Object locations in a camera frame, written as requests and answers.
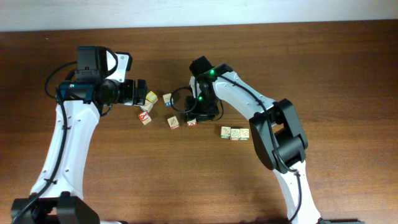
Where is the number four wooden block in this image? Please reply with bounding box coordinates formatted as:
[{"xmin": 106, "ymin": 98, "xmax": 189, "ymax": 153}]
[{"xmin": 187, "ymin": 119, "xmax": 197, "ymax": 126}]

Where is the green edged wooden block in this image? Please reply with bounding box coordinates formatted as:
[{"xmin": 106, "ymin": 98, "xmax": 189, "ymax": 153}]
[{"xmin": 220, "ymin": 126, "xmax": 231, "ymax": 139}]

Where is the red edged wooden block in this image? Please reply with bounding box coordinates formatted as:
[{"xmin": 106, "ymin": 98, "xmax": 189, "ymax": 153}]
[{"xmin": 230, "ymin": 128, "xmax": 241, "ymax": 141}]

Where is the yellow W wooden block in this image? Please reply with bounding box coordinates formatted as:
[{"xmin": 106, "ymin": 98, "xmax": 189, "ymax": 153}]
[{"xmin": 239, "ymin": 128, "xmax": 250, "ymax": 140}]

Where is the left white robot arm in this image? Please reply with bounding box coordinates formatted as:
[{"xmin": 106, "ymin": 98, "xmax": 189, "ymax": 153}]
[{"xmin": 11, "ymin": 46, "xmax": 147, "ymax": 224}]

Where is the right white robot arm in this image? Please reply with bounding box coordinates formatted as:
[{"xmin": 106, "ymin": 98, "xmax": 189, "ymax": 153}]
[{"xmin": 185, "ymin": 56, "xmax": 322, "ymax": 224}]

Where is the yellow top wooden block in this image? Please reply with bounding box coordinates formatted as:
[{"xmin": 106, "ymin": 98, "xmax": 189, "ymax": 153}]
[{"xmin": 146, "ymin": 91, "xmax": 158, "ymax": 104}]

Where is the carrot picture wooden block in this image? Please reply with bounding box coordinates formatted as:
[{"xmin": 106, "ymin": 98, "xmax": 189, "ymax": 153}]
[{"xmin": 140, "ymin": 100, "xmax": 153, "ymax": 113}]

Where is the leaf picture wooden block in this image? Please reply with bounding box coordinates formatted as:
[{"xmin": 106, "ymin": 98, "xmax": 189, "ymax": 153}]
[{"xmin": 167, "ymin": 116, "xmax": 180, "ymax": 129}]

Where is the red letter wooden block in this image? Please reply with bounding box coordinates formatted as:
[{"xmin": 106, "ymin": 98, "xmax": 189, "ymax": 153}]
[{"xmin": 138, "ymin": 111, "xmax": 152, "ymax": 125}]

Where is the blue edged wooden block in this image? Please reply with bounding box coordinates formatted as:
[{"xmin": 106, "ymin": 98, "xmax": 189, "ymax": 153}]
[{"xmin": 163, "ymin": 93, "xmax": 174, "ymax": 107}]

